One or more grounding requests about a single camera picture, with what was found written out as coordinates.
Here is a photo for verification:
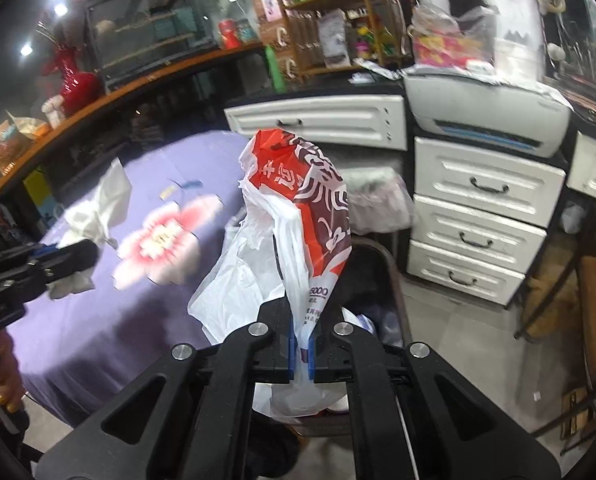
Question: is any black brown trash bin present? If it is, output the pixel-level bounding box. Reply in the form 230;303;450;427
310;237;413;362

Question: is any red white plastic bag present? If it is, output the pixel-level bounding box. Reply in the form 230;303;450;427
187;129;351;422

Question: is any orange wooden counter shelf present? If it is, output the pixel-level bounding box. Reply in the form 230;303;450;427
0;41;264;198

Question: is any white three-drawer cabinet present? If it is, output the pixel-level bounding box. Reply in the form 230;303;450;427
406;138;566;306

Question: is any black glass display case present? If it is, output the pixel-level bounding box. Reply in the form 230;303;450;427
85;0;217;93

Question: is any white printer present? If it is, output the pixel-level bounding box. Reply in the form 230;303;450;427
403;70;573;158

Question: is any green spray bottle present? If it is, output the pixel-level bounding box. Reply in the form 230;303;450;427
264;46;286;92

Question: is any wooden shelf rack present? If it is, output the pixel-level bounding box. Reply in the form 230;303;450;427
276;0;406;79

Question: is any pink plastic snack bag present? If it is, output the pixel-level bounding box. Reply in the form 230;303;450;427
407;4;496;68

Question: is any purple floral tablecloth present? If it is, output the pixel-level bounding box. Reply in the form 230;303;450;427
8;131;247;427

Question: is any red tin canister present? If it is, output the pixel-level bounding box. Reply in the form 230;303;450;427
217;18;241;50

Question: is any white tissue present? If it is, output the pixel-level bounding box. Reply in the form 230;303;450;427
48;158;132;300

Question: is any red ceramic vase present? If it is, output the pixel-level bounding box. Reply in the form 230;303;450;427
41;35;102;117

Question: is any person's left hand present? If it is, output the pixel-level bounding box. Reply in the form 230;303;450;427
0;330;26;414

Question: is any white wide drawer front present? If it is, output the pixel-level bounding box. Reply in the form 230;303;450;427
224;94;407;152

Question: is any plastic lined waste basket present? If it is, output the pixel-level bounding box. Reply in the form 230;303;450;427
341;167;416;235

